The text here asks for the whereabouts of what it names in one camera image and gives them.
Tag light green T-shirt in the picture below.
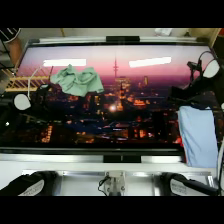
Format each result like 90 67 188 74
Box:
49 63 106 98

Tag light blue garment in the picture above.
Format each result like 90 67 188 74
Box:
177 105 220 169

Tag person's legs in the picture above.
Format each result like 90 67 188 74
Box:
0 28 23 67

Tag silver frame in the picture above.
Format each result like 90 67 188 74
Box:
0 152 224 197

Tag black cable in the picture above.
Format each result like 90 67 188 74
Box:
97 175 112 197

